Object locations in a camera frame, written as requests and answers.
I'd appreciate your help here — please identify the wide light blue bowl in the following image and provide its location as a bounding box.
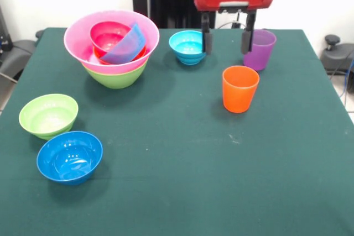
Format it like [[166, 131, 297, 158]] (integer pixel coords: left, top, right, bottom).
[[99, 22, 147, 65]]

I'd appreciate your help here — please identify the large green bowl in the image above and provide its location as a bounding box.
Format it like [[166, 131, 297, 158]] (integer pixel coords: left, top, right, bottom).
[[81, 59, 149, 90]]

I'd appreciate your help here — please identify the dark blue bowl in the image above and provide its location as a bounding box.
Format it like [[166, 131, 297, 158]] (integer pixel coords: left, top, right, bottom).
[[36, 131, 103, 186]]

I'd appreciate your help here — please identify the large pink bowl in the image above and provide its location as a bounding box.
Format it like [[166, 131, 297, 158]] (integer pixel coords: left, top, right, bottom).
[[64, 10, 160, 76]]

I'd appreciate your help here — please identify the small light blue footed bowl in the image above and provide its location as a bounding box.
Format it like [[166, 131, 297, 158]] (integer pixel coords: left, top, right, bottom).
[[169, 30, 207, 66]]

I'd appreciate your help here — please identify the purple cup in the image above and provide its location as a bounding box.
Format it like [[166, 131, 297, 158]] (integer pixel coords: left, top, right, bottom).
[[243, 29, 277, 71]]

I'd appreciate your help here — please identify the small red bowl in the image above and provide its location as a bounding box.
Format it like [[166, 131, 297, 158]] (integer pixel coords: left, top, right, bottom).
[[90, 21, 132, 57]]

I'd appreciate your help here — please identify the orange bowl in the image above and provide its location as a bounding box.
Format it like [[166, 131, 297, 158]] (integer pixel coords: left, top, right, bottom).
[[93, 44, 148, 66]]

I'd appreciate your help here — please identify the dark green tablecloth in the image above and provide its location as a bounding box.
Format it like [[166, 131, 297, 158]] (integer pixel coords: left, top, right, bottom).
[[0, 27, 354, 236]]

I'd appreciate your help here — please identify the black and grey equipment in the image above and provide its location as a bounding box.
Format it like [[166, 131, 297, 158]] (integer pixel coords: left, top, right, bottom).
[[0, 3, 38, 82]]

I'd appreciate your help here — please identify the orange cup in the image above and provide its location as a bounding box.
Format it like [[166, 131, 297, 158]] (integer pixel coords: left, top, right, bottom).
[[222, 65, 260, 114]]

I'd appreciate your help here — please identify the black equipment with knob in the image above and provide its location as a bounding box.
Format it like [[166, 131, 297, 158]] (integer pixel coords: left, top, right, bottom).
[[320, 34, 354, 95]]

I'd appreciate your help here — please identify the black wall cable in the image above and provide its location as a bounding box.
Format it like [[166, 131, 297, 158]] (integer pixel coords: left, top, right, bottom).
[[217, 12, 248, 29]]

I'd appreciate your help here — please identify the small green bowl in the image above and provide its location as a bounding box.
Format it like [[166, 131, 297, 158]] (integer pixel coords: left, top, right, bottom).
[[18, 93, 79, 141]]

